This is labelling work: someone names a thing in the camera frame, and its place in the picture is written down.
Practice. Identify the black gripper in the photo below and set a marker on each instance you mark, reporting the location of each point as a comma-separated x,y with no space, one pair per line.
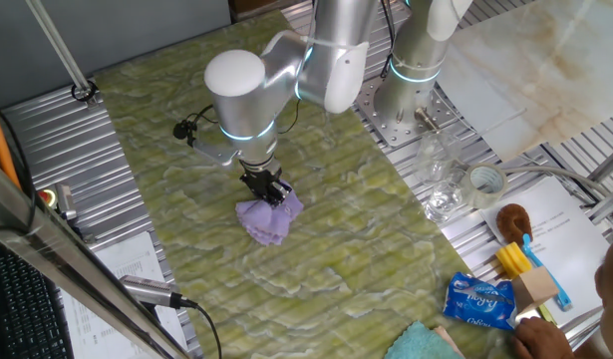
258,182

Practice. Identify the purple microfibre cloth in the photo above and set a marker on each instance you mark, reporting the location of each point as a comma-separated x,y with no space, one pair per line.
268,224

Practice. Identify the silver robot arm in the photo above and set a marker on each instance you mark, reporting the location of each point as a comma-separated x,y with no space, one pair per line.
246,109

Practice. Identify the teal microfibre cloth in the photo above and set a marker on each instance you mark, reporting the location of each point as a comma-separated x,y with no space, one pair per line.
420,344

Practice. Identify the person hand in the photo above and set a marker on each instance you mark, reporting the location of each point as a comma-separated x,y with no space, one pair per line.
542,341

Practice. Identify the green marble pattern sheet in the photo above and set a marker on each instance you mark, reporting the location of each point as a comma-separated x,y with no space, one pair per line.
311,279

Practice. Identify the aluminium robot mounting plate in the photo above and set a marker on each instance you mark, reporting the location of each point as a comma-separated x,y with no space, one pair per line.
386,132

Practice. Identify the printed paper sheet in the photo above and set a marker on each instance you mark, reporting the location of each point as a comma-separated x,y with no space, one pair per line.
131,259

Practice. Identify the large clear glass beaker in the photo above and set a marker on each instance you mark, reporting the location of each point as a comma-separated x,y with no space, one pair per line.
435,159

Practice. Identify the small clear glass cup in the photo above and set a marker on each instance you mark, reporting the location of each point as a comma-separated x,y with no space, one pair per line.
443,202

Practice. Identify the clear packing tape roll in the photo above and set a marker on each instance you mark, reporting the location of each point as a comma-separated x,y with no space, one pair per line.
473,193

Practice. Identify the blue tissue pack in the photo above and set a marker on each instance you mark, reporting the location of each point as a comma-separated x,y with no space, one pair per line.
475,301

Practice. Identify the beige flat board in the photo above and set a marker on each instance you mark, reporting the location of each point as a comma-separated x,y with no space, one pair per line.
449,343

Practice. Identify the red emergency stop button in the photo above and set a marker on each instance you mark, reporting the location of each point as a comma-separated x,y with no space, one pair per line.
49,198

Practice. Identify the brown scrub pad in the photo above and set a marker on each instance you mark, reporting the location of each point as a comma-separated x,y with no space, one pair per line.
510,219

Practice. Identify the yellow ridged sponge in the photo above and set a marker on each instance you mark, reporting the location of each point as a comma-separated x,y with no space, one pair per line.
513,259

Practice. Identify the blue plastic brush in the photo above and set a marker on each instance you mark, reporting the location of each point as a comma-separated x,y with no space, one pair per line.
527,247

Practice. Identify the thin metal pole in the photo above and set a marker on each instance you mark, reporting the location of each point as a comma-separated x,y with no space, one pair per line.
57,45

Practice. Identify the wooden block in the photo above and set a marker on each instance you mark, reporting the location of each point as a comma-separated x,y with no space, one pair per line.
535,289

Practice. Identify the black keyboard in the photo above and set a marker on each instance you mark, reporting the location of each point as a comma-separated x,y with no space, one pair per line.
22,309

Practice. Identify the beige marble pattern sheet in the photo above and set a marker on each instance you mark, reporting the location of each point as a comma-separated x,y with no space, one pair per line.
535,75

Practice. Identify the white paper sheet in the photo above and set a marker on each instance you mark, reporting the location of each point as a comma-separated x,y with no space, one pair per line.
575,239

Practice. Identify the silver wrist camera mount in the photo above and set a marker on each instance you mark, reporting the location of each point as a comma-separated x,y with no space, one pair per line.
214,152

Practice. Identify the silver camera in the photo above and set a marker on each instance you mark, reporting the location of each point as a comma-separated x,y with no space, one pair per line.
146,291

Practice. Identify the aluminium frame bar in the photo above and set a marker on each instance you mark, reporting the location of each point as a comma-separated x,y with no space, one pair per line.
62,259
607,167
610,204

